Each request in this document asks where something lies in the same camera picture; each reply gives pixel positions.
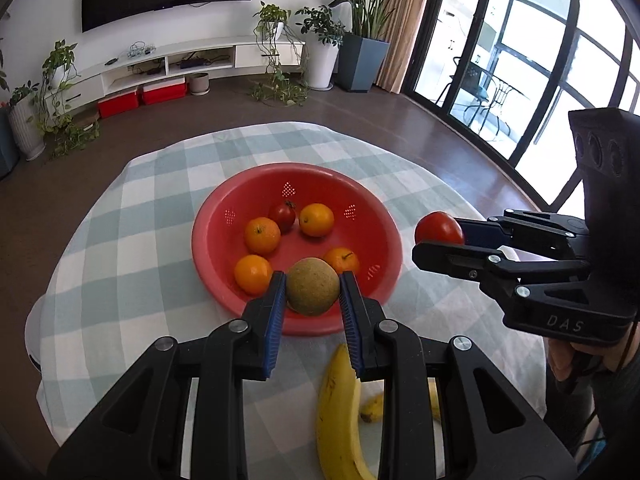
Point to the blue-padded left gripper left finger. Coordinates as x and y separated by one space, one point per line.
136 430

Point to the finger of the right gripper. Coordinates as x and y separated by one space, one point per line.
496 274
554 236

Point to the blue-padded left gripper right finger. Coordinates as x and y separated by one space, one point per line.
489 430

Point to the red tomato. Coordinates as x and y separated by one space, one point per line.
438 227
283 214

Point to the smaller yellow banana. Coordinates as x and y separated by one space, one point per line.
372 410

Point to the large yellow banana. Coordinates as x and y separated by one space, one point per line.
337 428

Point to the orange with stem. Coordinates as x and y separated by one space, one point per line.
342 259

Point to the brown kiwi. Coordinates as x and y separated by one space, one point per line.
312 286

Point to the large front orange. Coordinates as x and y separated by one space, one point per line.
253 274

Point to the person's right forearm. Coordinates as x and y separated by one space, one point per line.
616 399

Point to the balcony chair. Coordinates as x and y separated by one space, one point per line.
480 99

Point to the red plastic colander bowl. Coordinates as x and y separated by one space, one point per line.
361 223

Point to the large leaf plant blue pot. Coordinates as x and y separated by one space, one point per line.
363 51

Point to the beige curtain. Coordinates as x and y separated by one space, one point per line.
400 32

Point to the trailing plant right of console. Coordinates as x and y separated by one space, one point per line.
276 85

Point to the bushy plant white pot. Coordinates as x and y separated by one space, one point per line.
324 36

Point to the trailing pothos plant on console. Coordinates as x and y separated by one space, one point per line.
52 103

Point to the tall plant blue pot left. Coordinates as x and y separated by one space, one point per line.
9 156

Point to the left red storage box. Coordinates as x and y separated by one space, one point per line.
119 102

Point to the red storage box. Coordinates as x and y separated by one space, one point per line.
165 90
119 102

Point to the right red storage box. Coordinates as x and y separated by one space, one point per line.
165 90

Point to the plant in white ribbed pot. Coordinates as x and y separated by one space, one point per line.
22 118

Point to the small grey pot on floor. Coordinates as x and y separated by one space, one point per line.
198 84

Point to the white tv console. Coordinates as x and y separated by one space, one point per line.
220 58

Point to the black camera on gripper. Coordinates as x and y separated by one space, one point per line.
607 154

